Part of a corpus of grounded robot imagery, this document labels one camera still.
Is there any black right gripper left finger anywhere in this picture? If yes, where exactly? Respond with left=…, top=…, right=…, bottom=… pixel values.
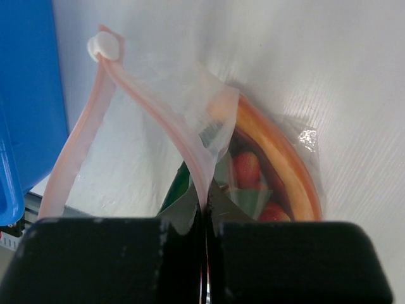
left=1, top=188, right=203, bottom=303

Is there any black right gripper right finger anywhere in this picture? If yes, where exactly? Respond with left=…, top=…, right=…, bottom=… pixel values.
left=206, top=182, right=394, bottom=303

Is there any red toy strawberry bunch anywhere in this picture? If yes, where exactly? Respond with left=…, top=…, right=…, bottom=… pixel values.
left=214, top=151, right=291, bottom=222

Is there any green toy cucumber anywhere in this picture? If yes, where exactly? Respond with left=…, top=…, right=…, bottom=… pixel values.
left=159, top=162, right=192, bottom=213

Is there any clear zip top bag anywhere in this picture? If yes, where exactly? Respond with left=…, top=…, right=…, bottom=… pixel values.
left=37, top=23, right=327, bottom=222

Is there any orange toy meat slice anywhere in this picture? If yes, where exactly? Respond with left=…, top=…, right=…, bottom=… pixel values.
left=209, top=95, right=322, bottom=222

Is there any blue plastic bin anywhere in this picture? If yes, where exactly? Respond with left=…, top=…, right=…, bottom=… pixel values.
left=1, top=1, right=68, bottom=226

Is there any aluminium mounting rail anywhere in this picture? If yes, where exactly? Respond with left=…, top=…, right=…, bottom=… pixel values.
left=1, top=193, right=90, bottom=251

